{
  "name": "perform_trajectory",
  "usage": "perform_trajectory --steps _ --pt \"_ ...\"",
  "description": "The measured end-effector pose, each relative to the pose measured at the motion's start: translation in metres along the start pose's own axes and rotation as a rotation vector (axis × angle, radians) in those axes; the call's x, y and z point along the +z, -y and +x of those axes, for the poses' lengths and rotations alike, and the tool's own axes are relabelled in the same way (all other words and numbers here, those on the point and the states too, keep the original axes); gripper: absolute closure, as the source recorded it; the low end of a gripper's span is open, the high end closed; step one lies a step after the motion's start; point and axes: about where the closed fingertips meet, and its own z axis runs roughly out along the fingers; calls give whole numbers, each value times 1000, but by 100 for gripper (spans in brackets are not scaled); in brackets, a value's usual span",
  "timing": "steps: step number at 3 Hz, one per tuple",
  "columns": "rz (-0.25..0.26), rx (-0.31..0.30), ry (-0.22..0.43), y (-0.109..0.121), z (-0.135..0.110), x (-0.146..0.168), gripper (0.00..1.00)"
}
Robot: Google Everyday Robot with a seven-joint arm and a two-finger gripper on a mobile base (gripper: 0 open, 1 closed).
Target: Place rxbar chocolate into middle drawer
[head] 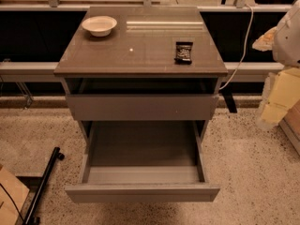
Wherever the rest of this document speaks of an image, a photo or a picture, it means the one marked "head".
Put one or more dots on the white paper bowl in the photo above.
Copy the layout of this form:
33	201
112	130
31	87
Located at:
99	26

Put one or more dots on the brown cardboard box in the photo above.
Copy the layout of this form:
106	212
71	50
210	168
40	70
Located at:
13	193

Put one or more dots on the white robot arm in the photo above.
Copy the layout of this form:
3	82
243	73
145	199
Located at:
284	39

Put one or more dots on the closed grey top drawer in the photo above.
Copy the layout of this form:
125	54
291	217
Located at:
141	107

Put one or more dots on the open grey middle drawer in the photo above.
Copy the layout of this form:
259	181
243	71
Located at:
144	162

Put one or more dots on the black rxbar chocolate bar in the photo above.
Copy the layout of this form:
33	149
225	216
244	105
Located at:
183	52

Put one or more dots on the grey metal railing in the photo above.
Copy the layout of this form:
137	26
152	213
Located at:
245	71

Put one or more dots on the grey drawer cabinet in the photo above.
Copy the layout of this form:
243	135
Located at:
137	57

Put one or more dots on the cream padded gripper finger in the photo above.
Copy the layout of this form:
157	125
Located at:
265	42

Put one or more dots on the black metal stand leg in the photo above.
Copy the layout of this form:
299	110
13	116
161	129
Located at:
29	217

